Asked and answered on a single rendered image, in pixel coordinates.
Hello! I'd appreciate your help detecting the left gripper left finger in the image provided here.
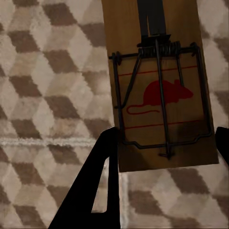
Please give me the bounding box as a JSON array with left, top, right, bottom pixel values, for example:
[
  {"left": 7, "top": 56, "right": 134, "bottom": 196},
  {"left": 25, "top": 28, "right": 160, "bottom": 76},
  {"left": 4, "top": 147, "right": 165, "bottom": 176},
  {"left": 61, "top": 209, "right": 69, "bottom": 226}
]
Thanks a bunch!
[{"left": 48, "top": 127, "right": 120, "bottom": 229}]

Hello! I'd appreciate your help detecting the mousetrap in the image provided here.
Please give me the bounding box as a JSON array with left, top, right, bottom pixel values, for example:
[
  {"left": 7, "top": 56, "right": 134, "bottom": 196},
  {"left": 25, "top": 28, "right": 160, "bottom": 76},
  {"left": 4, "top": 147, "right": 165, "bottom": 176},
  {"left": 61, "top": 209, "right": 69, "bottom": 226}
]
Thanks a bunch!
[{"left": 102, "top": 0, "right": 219, "bottom": 172}]

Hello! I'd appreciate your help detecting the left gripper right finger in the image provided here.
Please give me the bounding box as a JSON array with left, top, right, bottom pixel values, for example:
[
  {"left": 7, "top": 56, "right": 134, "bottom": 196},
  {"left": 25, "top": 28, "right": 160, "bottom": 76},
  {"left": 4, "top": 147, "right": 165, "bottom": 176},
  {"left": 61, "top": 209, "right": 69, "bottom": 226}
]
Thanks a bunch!
[{"left": 215, "top": 126, "right": 229, "bottom": 165}]

